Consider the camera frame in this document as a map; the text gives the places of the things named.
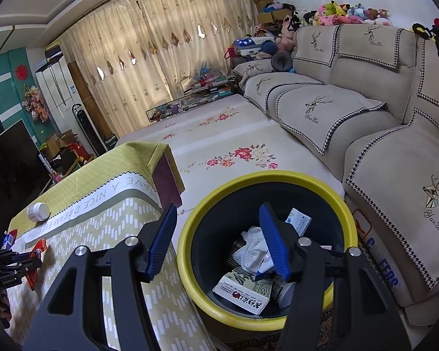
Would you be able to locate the round red wall decoration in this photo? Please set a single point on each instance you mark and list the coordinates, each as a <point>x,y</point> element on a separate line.
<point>21,71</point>

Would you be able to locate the blue star-print bag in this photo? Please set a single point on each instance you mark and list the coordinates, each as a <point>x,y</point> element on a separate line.
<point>248,45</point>

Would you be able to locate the row of plush toys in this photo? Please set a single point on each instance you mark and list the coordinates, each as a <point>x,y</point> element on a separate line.
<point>336,12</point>

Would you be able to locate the row of books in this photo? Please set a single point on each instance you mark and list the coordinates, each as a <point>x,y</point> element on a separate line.
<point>201,95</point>

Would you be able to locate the yellow-rimmed black trash bin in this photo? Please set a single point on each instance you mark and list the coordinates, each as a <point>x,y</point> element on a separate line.
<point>212,245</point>

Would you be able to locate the black television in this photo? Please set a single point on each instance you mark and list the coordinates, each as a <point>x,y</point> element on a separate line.
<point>11,168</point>

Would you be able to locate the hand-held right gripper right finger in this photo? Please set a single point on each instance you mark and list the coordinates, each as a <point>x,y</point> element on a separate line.
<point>274,241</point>

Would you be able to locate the beige sofa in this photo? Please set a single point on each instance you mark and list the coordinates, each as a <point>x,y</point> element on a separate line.
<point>351,117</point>

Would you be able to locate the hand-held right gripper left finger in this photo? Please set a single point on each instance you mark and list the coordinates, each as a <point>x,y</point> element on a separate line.
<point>162,241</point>

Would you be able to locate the small white and blue box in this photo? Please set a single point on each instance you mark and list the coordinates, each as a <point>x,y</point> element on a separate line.
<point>299,221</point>

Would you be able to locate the white tissue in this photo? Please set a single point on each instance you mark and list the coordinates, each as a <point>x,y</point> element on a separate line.
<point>252,252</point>

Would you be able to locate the black and yellow plush toy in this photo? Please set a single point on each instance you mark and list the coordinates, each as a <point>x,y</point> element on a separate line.
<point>433,34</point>

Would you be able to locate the white floral mat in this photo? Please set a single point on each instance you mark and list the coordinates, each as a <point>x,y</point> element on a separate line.
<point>223,135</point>

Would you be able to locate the red snack packet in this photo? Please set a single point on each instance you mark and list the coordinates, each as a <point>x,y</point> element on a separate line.
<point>36,250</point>

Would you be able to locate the blue and red packet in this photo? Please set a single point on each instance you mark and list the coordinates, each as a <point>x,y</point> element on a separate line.
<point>9,240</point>

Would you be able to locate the hanging flower decoration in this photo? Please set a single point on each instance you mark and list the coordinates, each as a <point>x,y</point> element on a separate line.
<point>36,104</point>

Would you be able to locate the cardboard boxes beside television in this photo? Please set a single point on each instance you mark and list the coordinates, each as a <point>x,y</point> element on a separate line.
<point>56,146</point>

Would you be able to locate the white box with blue lettering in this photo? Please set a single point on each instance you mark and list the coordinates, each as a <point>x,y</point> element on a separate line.
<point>376,256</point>

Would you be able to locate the white pill jar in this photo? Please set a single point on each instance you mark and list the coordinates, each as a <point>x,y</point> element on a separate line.
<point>38,212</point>

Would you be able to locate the cream patterned curtain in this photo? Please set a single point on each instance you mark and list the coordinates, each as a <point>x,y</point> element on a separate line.
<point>150,44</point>

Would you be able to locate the white tissue box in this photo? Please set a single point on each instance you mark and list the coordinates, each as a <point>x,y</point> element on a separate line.
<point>241,289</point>

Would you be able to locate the stack of brown cardboard boxes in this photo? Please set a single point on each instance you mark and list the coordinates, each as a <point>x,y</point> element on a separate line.
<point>265,5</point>

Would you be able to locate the dark neck pillow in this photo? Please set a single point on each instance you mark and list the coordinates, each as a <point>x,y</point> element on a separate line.
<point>282,62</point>

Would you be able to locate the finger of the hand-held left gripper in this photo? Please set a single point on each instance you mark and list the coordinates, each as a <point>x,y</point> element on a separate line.
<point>25,265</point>
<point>3,280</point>

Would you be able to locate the red fire extinguisher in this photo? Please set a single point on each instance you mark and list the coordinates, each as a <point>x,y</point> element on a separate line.
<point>78,151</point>

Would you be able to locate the black tower fan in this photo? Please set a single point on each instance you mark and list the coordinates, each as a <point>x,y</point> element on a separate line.
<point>84,131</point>

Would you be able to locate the white refrigerator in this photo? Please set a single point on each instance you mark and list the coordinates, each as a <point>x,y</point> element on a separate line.
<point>58,91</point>

